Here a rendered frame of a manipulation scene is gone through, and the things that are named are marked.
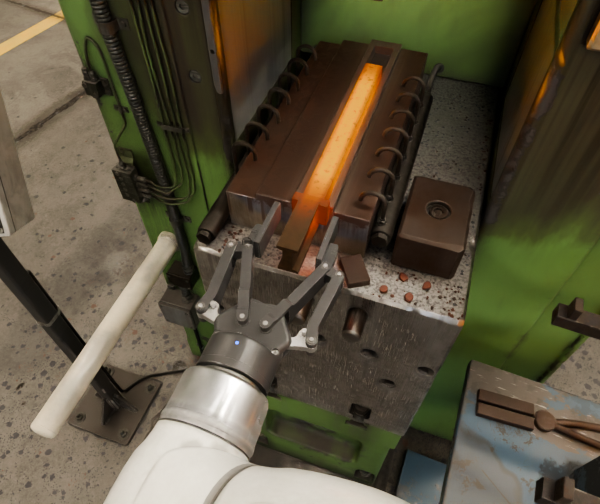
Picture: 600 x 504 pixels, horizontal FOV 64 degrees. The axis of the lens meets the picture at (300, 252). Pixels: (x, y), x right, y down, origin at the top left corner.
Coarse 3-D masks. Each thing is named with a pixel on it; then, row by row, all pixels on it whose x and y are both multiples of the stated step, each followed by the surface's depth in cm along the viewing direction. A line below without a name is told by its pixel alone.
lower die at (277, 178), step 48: (336, 48) 88; (336, 96) 77; (384, 96) 76; (288, 144) 70; (384, 144) 69; (240, 192) 65; (288, 192) 63; (336, 192) 62; (384, 192) 71; (336, 240) 65
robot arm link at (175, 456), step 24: (168, 432) 39; (192, 432) 39; (144, 456) 38; (168, 456) 37; (192, 456) 37; (216, 456) 37; (240, 456) 40; (120, 480) 38; (144, 480) 36; (168, 480) 35; (192, 480) 35; (216, 480) 34
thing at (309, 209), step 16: (368, 64) 79; (368, 80) 76; (352, 96) 74; (368, 96) 74; (352, 112) 71; (336, 128) 69; (352, 128) 69; (336, 144) 67; (320, 160) 65; (336, 160) 65; (320, 176) 63; (336, 176) 64; (304, 192) 61; (320, 192) 61; (304, 208) 58; (320, 208) 59; (288, 224) 56; (304, 224) 56; (288, 240) 55; (304, 240) 59; (288, 256) 55; (304, 256) 58
